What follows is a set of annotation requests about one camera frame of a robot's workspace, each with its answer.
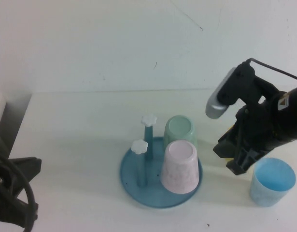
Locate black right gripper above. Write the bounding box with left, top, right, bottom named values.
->
left=212, top=94, right=282, bottom=175

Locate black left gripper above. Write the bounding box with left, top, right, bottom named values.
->
left=0, top=157, right=42, bottom=229

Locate pink plastic cup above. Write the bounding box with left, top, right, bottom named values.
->
left=160, top=141, right=200, bottom=195

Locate yellow plastic cup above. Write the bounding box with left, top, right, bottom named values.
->
left=222, top=124, right=237, bottom=163

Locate blue plastic cup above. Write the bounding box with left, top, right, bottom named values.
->
left=249, top=157, right=297, bottom=208

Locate green plastic cup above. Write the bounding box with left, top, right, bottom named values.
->
left=162, top=115, right=199, bottom=155

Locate blue cup stand with posts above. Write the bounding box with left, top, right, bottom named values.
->
left=119, top=113, right=204, bottom=209

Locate black left camera cable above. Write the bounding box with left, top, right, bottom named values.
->
left=0, top=147, right=37, bottom=232

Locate black camera cable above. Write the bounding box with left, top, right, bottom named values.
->
left=247, top=57, right=297, bottom=82
left=0, top=147, right=37, bottom=232

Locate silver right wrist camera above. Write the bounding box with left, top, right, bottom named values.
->
left=205, top=67, right=237, bottom=120

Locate black right camera cable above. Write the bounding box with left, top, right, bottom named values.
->
left=247, top=57, right=297, bottom=82

